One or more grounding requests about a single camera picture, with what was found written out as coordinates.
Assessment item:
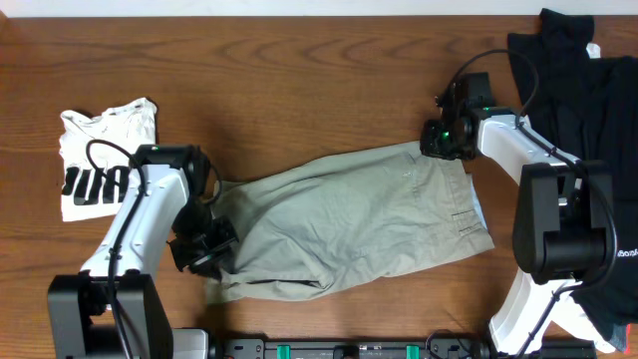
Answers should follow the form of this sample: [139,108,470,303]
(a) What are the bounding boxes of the khaki green shorts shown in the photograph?
[205,142,493,303]

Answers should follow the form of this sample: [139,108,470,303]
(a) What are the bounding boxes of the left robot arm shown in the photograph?
[48,145,238,359]

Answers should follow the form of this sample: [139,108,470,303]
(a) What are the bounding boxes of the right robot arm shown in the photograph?
[420,73,617,358]

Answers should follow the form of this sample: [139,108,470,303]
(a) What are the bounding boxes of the black garment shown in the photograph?
[507,9,637,351]

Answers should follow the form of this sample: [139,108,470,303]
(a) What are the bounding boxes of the folded white printed t-shirt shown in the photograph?
[59,98,158,222]

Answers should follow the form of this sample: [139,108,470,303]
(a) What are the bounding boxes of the white garment under pile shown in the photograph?
[547,42,619,355]

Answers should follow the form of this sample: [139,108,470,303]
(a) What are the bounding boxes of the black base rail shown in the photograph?
[171,328,599,359]

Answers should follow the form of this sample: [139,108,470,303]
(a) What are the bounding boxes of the left black cable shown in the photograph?
[85,139,223,359]

